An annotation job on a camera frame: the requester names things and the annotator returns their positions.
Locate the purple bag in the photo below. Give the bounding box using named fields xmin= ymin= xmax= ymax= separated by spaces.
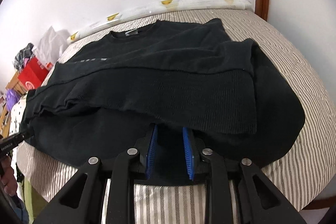
xmin=6 ymin=89 xmax=21 ymax=111

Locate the white duck-print sheet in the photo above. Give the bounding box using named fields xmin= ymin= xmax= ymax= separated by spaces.
xmin=67 ymin=0 xmax=252 ymax=44

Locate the polka dot white fabric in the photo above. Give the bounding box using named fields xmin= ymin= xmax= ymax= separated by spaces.
xmin=9 ymin=97 xmax=26 ymax=135

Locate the black sweatshirt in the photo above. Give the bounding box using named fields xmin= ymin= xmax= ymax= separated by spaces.
xmin=19 ymin=18 xmax=305 ymax=167

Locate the plaid cloth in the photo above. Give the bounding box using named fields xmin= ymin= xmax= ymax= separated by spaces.
xmin=13 ymin=43 xmax=34 ymax=72

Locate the wooden furniture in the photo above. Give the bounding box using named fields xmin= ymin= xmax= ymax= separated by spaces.
xmin=1 ymin=71 xmax=27 ymax=138

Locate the red paper bag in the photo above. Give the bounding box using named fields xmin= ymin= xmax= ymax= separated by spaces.
xmin=18 ymin=57 xmax=53 ymax=90

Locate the person's left hand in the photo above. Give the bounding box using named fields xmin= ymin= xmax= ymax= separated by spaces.
xmin=1 ymin=156 xmax=18 ymax=197

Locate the white plastic bag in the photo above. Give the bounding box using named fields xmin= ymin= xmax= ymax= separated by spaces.
xmin=33 ymin=27 xmax=70 ymax=67

